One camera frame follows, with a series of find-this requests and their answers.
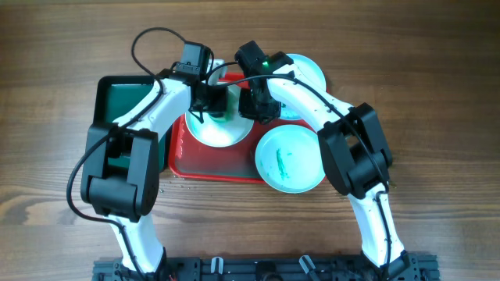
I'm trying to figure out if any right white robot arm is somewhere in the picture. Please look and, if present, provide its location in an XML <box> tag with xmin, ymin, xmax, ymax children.
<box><xmin>234</xmin><ymin>41</ymin><xmax>405</xmax><ymax>280</ymax></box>

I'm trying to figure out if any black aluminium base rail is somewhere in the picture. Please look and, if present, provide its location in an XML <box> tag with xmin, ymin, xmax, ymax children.
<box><xmin>92</xmin><ymin>253</ymin><xmax>441</xmax><ymax>281</ymax></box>

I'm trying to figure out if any white plate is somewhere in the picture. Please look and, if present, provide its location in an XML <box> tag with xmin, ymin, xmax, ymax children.
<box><xmin>280</xmin><ymin>53</ymin><xmax>327</xmax><ymax>121</ymax></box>
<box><xmin>255</xmin><ymin>124</ymin><xmax>325</xmax><ymax>194</ymax></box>
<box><xmin>184</xmin><ymin>85</ymin><xmax>254</xmax><ymax>148</ymax></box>

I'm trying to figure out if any dark green tray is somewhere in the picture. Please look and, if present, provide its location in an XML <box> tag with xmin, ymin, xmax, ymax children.
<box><xmin>93</xmin><ymin>76</ymin><xmax>172</xmax><ymax>172</ymax></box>

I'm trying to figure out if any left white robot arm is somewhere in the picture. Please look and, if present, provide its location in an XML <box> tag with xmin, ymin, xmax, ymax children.
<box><xmin>74</xmin><ymin>41</ymin><xmax>225</xmax><ymax>280</ymax></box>

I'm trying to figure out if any green yellow sponge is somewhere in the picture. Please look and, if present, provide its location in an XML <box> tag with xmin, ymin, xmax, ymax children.
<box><xmin>209</xmin><ymin>113</ymin><xmax>227</xmax><ymax>123</ymax></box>

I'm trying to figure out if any red plastic tray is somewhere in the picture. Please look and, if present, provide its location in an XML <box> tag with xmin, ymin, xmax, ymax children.
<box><xmin>168</xmin><ymin>72</ymin><xmax>331</xmax><ymax>184</ymax></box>

